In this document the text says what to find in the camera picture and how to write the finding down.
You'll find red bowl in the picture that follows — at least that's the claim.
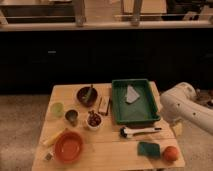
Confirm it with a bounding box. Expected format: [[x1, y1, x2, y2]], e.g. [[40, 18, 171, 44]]
[[53, 131, 83, 164]]

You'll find dark metal cup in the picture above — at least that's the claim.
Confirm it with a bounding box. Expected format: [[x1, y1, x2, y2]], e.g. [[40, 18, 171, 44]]
[[65, 110, 78, 126]]

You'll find small grey object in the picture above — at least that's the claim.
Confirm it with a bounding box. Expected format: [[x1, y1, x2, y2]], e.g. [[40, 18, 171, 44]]
[[44, 152, 53, 161]]

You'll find dark brown bowl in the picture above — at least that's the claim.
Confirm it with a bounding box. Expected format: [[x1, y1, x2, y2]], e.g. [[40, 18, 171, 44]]
[[76, 86, 98, 107]]

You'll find green sponge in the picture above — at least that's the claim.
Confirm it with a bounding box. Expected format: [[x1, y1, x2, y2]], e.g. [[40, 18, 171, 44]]
[[137, 141, 160, 158]]

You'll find grey folded cloth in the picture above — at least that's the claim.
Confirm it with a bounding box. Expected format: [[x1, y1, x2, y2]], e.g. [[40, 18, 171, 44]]
[[126, 85, 140, 104]]

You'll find green plastic tray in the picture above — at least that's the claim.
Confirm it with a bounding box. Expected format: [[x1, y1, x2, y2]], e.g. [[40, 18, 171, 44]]
[[112, 79, 160, 125]]

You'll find yellow banana shaped object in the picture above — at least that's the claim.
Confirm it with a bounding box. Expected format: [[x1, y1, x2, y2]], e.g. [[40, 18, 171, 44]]
[[42, 129, 66, 147]]

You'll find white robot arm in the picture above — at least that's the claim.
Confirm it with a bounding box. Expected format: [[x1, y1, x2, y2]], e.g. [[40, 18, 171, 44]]
[[160, 82, 213, 135]]

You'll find wooden block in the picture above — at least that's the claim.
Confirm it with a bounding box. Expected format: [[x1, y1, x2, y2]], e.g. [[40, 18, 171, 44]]
[[98, 96, 110, 116]]

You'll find light green cup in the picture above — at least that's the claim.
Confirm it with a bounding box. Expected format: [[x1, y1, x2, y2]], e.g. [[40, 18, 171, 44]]
[[50, 102, 64, 117]]

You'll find white cup with red contents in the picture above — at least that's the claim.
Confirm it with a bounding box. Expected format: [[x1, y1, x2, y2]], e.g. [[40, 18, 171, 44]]
[[86, 113, 102, 131]]

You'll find green utensil in bowl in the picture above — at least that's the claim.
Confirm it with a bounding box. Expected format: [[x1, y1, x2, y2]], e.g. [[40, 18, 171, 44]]
[[84, 84, 93, 103]]

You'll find white handled dish brush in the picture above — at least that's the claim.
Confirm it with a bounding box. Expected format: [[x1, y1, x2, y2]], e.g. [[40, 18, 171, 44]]
[[120, 127, 161, 138]]

